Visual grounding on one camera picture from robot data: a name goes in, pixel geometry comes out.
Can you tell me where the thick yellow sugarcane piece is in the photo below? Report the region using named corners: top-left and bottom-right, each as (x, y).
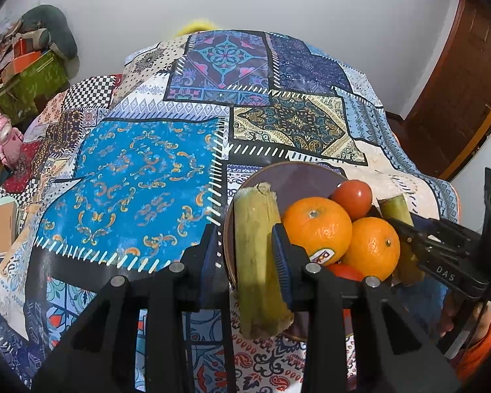
top-left (234, 182), bottom-right (296, 340)

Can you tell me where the brown wooden door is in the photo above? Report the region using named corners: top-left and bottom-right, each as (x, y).
top-left (400, 0), bottom-right (491, 181)

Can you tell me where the patchwork printed tablecloth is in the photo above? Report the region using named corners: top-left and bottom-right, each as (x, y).
top-left (0, 28), bottom-right (461, 393)

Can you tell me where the orange cardboard box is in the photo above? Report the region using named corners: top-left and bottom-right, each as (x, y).
top-left (7, 38), bottom-right (42, 65)

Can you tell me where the checkered patterned bedspread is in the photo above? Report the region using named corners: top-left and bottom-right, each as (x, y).
top-left (0, 74), bottom-right (123, 214)

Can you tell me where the grey cushion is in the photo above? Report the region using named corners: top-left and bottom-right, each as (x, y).
top-left (20, 4), bottom-right (79, 60)

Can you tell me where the person's right hand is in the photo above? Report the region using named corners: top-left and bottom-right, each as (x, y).
top-left (436, 290), bottom-right (461, 345)

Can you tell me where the orange with sticker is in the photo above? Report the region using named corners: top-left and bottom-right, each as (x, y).
top-left (282, 197), bottom-right (353, 266)

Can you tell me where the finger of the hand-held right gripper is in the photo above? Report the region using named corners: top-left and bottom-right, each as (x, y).
top-left (411, 215), bottom-right (451, 239)
top-left (387, 217), bottom-right (434, 271)

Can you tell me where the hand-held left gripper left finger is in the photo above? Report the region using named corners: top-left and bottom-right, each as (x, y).
top-left (33, 223), bottom-right (235, 393)

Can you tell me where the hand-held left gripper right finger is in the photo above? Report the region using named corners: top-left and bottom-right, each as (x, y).
top-left (271, 223), bottom-right (462, 393)

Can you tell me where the green printed box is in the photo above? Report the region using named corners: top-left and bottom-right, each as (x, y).
top-left (0, 51), bottom-right (69, 119)

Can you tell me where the thin green sugarcane piece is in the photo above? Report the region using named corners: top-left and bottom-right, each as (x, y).
top-left (377, 193), bottom-right (427, 287)

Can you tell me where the red tomato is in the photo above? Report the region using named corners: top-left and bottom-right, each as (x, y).
top-left (325, 264), bottom-right (366, 283)
top-left (331, 179), bottom-right (373, 221)

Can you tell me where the pink rabbit toy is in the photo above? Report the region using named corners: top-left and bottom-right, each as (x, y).
top-left (0, 114), bottom-right (26, 169)

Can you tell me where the plain orange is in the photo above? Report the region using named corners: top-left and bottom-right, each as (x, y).
top-left (343, 216), bottom-right (401, 282)

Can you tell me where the yellow round object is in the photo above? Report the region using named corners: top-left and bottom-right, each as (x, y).
top-left (175, 18), bottom-right (222, 36)

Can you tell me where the person's right forearm orange sleeve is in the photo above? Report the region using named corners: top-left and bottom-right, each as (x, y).
top-left (450, 306), bottom-right (491, 384)

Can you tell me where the dark purple plate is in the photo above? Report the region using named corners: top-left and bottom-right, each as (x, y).
top-left (223, 161), bottom-right (394, 341)

